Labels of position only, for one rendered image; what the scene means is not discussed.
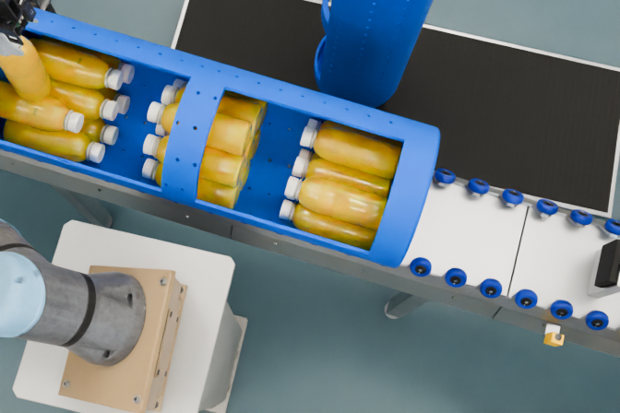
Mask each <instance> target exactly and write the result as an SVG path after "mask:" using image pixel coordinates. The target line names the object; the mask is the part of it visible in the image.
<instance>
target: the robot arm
mask: <svg viewBox="0 0 620 413"><path fill-rule="evenodd" d="M32 1H33V3H32V2H30V1H29V0H0V32H1V33H0V55H3V56H9V55H10V54H13V55H18V56H23V55H24V52H23V51H22V50H20V49H19V48H18V47H16V46H15V45H13V44H11V43H10V42H8V41H11V42H13V43H16V44H20V45H24V43H23V41H22V40H21V39H20V36H21V33H22V31H23V30H24V29H25V28H26V26H27V25H28V22H31V23H38V22H39V21H38V20H37V19H36V18H35V16H36V11H35V10H34V7H35V8H39V9H40V6H39V5H38V3H37V1H36V0H32ZM2 33H4V34H5V35H6V37H5V36H4V35H3V34H2ZM9 36H11V37H15V38H17V39H13V38H10V37H9ZM6 38H8V40H7V39H6ZM145 318H146V297H145V293H144V290H143V288H142V286H141V284H140V283H139V281H138V280H137V279H136V278H135V277H133V276H131V275H128V274H125V273H122V272H117V271H110V272H100V273H91V274H84V273H80V272H78V271H74V270H71V269H67V268H63V267H61V266H57V265H53V264H51V263H49V262H48V261H47V260H46V259H45V258H44V257H43V256H42V255H41V254H40V253H39V252H38V251H37V250H36V249H34V248H33V247H32V246H31V245H30V244H29V243H28V242H27V241H26V240H25V239H24V238H23V237H22V235H21V234H20V233H19V231H18V230H17V229H16V228H15V227H13V226H12V225H11V224H9V223H8V222H6V221H4V220H2V219H0V336H1V337H13V338H19V339H24V340H28V341H34V342H39V343H43V344H49V345H54V346H59V347H63V348H67V349H68V350H70V351H71V352H73V353H74V354H76V355H77V356H79V357H80V358H82V359H83V360H85V361H86V362H88V363H91V364H94V365H100V366H105V367H108V366H113V365H115V364H117V363H119V362H121V361H122V360H124V359H125V358H126V357H127V356H128V355H129V354H130V352H131V351H132V350H133V348H134V347H135V345H136V344H137V342H138V340H139V338H140V335H141V333H142V330H143V326H144V323H145Z"/></svg>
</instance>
